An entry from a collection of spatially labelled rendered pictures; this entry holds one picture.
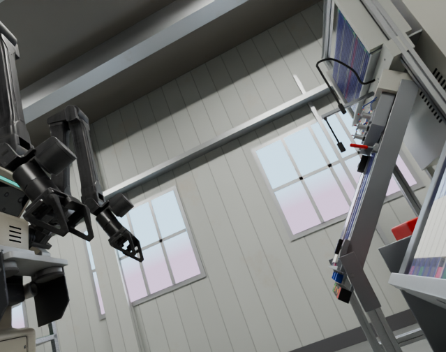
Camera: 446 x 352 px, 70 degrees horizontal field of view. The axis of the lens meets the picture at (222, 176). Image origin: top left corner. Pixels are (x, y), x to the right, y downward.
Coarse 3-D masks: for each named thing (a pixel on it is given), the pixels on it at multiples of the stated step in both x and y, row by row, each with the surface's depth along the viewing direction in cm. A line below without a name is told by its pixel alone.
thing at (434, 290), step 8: (392, 280) 31; (400, 280) 28; (408, 280) 26; (416, 280) 24; (424, 280) 22; (432, 280) 21; (440, 280) 20; (400, 288) 31; (408, 288) 25; (416, 288) 23; (424, 288) 22; (432, 288) 20; (440, 288) 19; (424, 296) 25; (432, 296) 21; (440, 296) 19; (440, 304) 26
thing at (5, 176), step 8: (0, 168) 88; (0, 176) 89; (8, 176) 91; (0, 184) 90; (8, 184) 92; (16, 184) 95; (0, 192) 91; (8, 192) 93; (16, 192) 96; (0, 200) 92; (8, 200) 94; (16, 200) 97; (24, 200) 100; (0, 208) 92; (8, 208) 95; (16, 208) 98; (24, 208) 101; (16, 216) 99
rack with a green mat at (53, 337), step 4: (48, 324) 202; (52, 324) 202; (52, 328) 200; (56, 328) 203; (52, 332) 200; (56, 332) 201; (48, 336) 195; (52, 336) 198; (56, 336) 200; (36, 340) 187; (40, 340) 189; (44, 340) 191; (48, 340) 194; (52, 340) 198; (56, 340) 199; (36, 344) 190; (40, 344) 201; (52, 344) 198; (56, 344) 198; (52, 348) 197; (56, 348) 197
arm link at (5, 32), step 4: (0, 24) 82; (0, 28) 82; (4, 28) 84; (0, 32) 83; (4, 32) 84; (8, 32) 85; (8, 36) 85; (12, 36) 86; (8, 40) 85; (12, 40) 86; (16, 40) 88; (16, 44) 88
